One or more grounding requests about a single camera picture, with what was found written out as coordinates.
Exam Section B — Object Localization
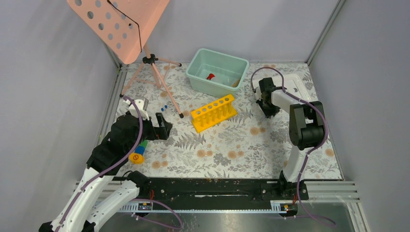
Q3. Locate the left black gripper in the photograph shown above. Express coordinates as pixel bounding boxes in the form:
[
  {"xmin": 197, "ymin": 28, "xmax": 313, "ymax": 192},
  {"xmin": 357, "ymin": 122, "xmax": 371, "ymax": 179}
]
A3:
[{"xmin": 127, "ymin": 112, "xmax": 173, "ymax": 153}]

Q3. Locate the yellow test tube rack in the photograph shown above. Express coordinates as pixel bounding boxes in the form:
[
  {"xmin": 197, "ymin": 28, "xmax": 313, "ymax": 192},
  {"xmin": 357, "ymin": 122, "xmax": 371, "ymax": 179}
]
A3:
[{"xmin": 190, "ymin": 94, "xmax": 237, "ymax": 133}]

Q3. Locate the white wash bottle red cap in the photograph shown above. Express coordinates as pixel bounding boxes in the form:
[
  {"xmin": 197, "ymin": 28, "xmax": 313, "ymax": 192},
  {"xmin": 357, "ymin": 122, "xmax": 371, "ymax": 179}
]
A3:
[{"xmin": 206, "ymin": 73, "xmax": 221, "ymax": 83}]

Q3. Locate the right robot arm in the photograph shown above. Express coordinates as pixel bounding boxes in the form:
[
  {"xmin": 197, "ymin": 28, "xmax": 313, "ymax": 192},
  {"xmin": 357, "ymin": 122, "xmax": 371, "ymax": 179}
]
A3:
[{"xmin": 252, "ymin": 77, "xmax": 328, "ymax": 199}]

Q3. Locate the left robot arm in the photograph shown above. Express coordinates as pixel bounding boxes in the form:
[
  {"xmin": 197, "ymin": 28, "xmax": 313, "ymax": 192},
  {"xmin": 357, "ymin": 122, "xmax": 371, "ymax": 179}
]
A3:
[{"xmin": 39, "ymin": 112, "xmax": 173, "ymax": 232}]

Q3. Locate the yellow capped bottle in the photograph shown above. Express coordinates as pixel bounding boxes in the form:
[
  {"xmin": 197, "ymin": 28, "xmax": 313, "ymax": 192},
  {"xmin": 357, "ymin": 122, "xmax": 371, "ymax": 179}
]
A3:
[{"xmin": 129, "ymin": 153, "xmax": 145, "ymax": 164}]

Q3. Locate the white plastic bin lid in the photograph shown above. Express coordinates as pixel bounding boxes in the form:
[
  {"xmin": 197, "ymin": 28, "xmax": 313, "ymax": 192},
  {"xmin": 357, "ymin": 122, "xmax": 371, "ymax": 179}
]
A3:
[{"xmin": 251, "ymin": 73, "xmax": 312, "ymax": 113}]

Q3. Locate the floral patterned table mat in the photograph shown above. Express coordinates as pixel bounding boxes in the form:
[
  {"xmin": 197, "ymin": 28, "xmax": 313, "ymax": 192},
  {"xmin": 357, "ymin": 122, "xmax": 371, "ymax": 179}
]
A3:
[{"xmin": 107, "ymin": 62, "xmax": 340, "ymax": 180}]

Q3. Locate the mint green plastic bin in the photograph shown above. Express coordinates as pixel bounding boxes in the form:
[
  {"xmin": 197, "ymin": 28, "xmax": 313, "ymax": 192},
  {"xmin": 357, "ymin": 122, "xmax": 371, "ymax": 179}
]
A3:
[{"xmin": 186, "ymin": 48, "xmax": 250, "ymax": 98}]

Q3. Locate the pink perforated music stand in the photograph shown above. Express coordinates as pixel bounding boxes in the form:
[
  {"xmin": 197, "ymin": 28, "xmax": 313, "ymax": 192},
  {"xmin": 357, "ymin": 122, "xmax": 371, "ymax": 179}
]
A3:
[{"xmin": 67, "ymin": 0, "xmax": 184, "ymax": 118}]

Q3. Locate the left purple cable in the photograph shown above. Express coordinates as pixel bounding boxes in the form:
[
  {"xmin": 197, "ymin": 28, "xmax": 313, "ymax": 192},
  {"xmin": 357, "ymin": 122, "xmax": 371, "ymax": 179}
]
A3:
[{"xmin": 53, "ymin": 95, "xmax": 144, "ymax": 232}]

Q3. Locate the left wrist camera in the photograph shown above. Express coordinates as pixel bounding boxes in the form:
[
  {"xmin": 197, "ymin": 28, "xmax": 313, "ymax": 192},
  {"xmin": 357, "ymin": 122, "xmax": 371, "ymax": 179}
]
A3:
[{"xmin": 125, "ymin": 97, "xmax": 149, "ymax": 120}]

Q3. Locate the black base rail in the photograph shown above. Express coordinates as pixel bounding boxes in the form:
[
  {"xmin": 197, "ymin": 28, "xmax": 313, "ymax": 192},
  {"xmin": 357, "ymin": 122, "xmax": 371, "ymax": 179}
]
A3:
[{"xmin": 135, "ymin": 177, "xmax": 309, "ymax": 211}]

